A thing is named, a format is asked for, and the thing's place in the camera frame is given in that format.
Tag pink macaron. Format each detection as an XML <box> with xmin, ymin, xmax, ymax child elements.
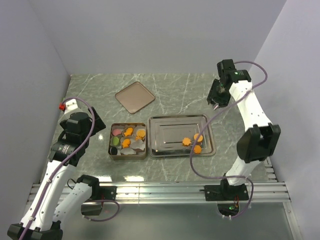
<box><xmin>112</xmin><ymin>128</ymin><xmax>122</xmax><ymax>136</ymax></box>

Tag green macaron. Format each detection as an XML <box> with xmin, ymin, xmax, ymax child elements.
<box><xmin>110</xmin><ymin>136</ymin><xmax>120</xmax><ymax>147</ymax></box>

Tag black sandwich cookie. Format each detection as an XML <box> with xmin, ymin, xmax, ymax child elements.
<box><xmin>109</xmin><ymin>146</ymin><xmax>118</xmax><ymax>156</ymax></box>

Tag orange fish cookie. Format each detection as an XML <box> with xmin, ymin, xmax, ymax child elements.
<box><xmin>123</xmin><ymin>127</ymin><xmax>134</xmax><ymax>137</ymax></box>
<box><xmin>122</xmin><ymin>138</ymin><xmax>131</xmax><ymax>148</ymax></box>

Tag round sandwich cookie green top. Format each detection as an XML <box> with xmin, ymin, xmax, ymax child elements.
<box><xmin>136</xmin><ymin>129</ymin><xmax>146</xmax><ymax>139</ymax></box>

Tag rose gold tin lid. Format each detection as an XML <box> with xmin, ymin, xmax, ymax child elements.
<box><xmin>115</xmin><ymin>81</ymin><xmax>155</xmax><ymax>115</ymax></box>

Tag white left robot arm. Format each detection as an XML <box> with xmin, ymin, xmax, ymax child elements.
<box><xmin>7</xmin><ymin>106</ymin><xmax>106</xmax><ymax>240</ymax></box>

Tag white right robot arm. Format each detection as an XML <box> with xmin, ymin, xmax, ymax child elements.
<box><xmin>206</xmin><ymin>59</ymin><xmax>281</xmax><ymax>200</ymax></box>

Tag rose gold cookie tin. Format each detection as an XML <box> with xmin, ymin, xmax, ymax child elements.
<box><xmin>108</xmin><ymin>122</ymin><xmax>147</xmax><ymax>162</ymax></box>

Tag white paper cup liners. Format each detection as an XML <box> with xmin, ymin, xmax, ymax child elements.
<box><xmin>110</xmin><ymin>124</ymin><xmax>147</xmax><ymax>156</ymax></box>

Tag round tan sandwich cookie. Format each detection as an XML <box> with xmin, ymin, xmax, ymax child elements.
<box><xmin>193</xmin><ymin>133</ymin><xmax>204</xmax><ymax>143</ymax></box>

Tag chocolate chip cookie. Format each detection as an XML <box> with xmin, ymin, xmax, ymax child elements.
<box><xmin>193</xmin><ymin>144</ymin><xmax>202</xmax><ymax>154</ymax></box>

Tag stainless steel tray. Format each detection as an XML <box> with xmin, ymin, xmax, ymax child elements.
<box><xmin>147</xmin><ymin>114</ymin><xmax>208</xmax><ymax>159</ymax></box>

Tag aluminium side rail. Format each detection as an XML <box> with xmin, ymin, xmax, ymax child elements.
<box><xmin>238</xmin><ymin>74</ymin><xmax>278</xmax><ymax>183</ymax></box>

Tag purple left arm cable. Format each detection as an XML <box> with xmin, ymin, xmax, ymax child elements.
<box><xmin>18</xmin><ymin>97</ymin><xmax>121</xmax><ymax>240</ymax></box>

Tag aluminium front rail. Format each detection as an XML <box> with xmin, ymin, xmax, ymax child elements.
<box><xmin>26</xmin><ymin>180</ymin><xmax>292</xmax><ymax>205</ymax></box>

